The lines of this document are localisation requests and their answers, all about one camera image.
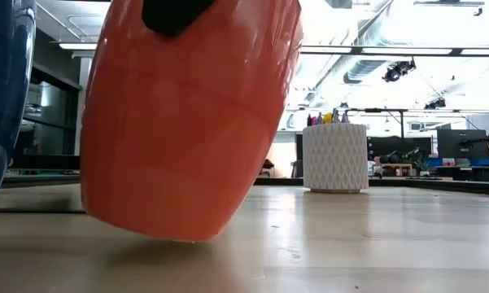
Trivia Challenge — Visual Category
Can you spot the black ceiling spot lamp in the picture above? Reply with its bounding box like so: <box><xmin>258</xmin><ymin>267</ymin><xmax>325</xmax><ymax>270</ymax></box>
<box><xmin>382</xmin><ymin>59</ymin><xmax>417</xmax><ymax>84</ymax></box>
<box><xmin>425</xmin><ymin>97</ymin><xmax>448</xmax><ymax>110</ymax></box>

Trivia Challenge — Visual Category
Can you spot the orange mug white handle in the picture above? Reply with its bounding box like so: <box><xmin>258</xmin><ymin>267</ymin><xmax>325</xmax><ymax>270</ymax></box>
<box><xmin>80</xmin><ymin>0</ymin><xmax>304</xmax><ymax>243</ymax></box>

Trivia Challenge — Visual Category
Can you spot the dark background monitor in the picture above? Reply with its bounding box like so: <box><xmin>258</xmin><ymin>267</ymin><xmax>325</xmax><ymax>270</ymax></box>
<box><xmin>368</xmin><ymin>136</ymin><xmax>432</xmax><ymax>158</ymax></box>
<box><xmin>436</xmin><ymin>129</ymin><xmax>488</xmax><ymax>160</ymax></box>

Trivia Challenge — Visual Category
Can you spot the blue and white mug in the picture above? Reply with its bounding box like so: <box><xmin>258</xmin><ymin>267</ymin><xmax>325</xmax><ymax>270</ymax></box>
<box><xmin>0</xmin><ymin>0</ymin><xmax>38</xmax><ymax>215</ymax></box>

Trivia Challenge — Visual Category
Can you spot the wooden background bench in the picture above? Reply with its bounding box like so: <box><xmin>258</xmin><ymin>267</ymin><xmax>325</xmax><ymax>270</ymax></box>
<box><xmin>380</xmin><ymin>162</ymin><xmax>414</xmax><ymax>177</ymax></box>

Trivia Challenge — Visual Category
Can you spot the blue background counter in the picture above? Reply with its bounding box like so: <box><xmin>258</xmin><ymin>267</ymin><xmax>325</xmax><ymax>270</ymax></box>
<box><xmin>425</xmin><ymin>156</ymin><xmax>489</xmax><ymax>168</ymax></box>

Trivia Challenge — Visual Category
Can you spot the white textured pen holder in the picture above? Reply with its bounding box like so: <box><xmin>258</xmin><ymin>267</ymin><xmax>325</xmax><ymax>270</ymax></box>
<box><xmin>302</xmin><ymin>123</ymin><xmax>369</xmax><ymax>195</ymax></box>

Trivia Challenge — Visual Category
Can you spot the black table edge rail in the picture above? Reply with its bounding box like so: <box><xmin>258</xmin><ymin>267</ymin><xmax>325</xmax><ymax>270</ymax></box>
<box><xmin>0</xmin><ymin>174</ymin><xmax>489</xmax><ymax>196</ymax></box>

